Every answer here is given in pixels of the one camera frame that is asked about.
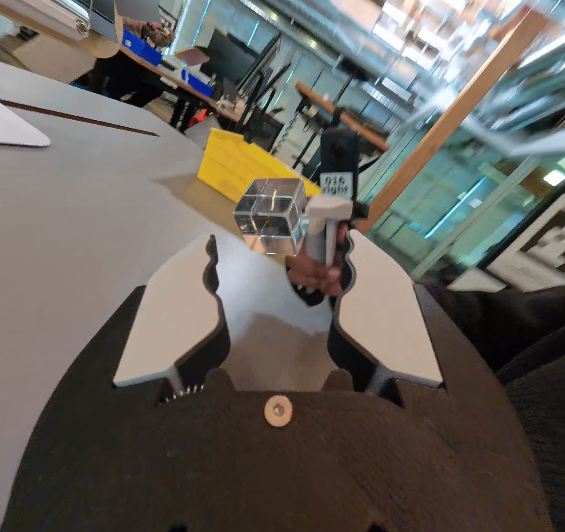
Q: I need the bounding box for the wooden post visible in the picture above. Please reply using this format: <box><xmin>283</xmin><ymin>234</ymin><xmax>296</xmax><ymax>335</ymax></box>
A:
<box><xmin>366</xmin><ymin>11</ymin><xmax>548</xmax><ymax>232</ymax></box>

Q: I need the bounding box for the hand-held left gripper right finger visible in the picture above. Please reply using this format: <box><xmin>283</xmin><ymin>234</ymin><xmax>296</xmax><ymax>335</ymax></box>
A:
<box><xmin>328</xmin><ymin>230</ymin><xmax>444</xmax><ymax>396</ymax></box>

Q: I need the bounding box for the black round pole stand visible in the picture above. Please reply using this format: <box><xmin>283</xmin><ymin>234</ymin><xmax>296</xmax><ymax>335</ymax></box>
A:
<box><xmin>339</xmin><ymin>57</ymin><xmax>368</xmax><ymax>100</ymax></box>

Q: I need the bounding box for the printed sign board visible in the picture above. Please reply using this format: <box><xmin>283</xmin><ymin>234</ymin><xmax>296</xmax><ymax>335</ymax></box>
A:
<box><xmin>446</xmin><ymin>192</ymin><xmax>565</xmax><ymax>292</ymax></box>

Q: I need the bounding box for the white metal book stand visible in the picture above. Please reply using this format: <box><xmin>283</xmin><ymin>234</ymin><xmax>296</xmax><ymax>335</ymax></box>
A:
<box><xmin>0</xmin><ymin>0</ymin><xmax>91</xmax><ymax>148</ymax></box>

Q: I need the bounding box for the blue plastic bin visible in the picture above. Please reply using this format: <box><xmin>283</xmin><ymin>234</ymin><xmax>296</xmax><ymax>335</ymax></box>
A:
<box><xmin>181</xmin><ymin>69</ymin><xmax>213</xmax><ymax>98</ymax></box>
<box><xmin>121</xmin><ymin>29</ymin><xmax>163</xmax><ymax>66</ymax></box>

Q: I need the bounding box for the person's dark knit sweater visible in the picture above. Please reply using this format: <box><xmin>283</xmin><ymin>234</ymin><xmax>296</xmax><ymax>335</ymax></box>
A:
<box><xmin>494</xmin><ymin>329</ymin><xmax>565</xmax><ymax>532</ymax></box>

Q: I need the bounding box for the black computer monitor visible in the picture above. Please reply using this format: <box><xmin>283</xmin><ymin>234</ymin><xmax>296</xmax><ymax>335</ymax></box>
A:
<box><xmin>201</xmin><ymin>29</ymin><xmax>259</xmax><ymax>87</ymax></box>

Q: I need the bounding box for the wooden background desk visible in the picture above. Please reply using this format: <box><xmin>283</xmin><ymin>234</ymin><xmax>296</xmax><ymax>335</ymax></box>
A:
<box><xmin>296</xmin><ymin>82</ymin><xmax>389</xmax><ymax>153</ymax></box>

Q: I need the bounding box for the brown cardboard piece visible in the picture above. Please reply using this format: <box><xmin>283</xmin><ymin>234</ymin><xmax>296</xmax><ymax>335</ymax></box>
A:
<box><xmin>174</xmin><ymin>46</ymin><xmax>210</xmax><ymax>66</ymax></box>

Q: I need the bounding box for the black folded easel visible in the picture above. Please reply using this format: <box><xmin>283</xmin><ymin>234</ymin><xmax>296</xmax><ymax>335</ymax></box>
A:
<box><xmin>238</xmin><ymin>33</ymin><xmax>292</xmax><ymax>113</ymax></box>

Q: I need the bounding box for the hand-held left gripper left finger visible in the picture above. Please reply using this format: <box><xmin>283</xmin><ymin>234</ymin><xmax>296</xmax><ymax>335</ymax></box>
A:
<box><xmin>113</xmin><ymin>234</ymin><xmax>231</xmax><ymax>392</ymax></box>

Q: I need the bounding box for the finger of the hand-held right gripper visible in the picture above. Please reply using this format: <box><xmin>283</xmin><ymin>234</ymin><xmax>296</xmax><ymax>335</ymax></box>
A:
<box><xmin>305</xmin><ymin>199</ymin><xmax>354</xmax><ymax>235</ymax></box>

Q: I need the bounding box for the person's right hand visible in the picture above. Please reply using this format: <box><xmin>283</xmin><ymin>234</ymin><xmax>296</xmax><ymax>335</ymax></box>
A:
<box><xmin>286</xmin><ymin>227</ymin><xmax>349</xmax><ymax>299</ymax></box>

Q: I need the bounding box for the wooden work desk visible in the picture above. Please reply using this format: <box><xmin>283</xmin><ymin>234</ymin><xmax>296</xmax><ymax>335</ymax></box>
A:
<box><xmin>121</xmin><ymin>44</ymin><xmax>248</xmax><ymax>131</ymax></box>

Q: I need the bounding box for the clear acrylic cube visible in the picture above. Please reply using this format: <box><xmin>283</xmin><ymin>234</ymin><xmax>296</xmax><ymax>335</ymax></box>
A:
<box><xmin>233</xmin><ymin>178</ymin><xmax>307</xmax><ymax>257</ymax></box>

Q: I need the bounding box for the yellow plastic bin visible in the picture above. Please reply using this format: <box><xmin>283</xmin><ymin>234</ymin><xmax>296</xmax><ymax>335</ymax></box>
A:
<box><xmin>196</xmin><ymin>128</ymin><xmax>321</xmax><ymax>200</ymax></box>

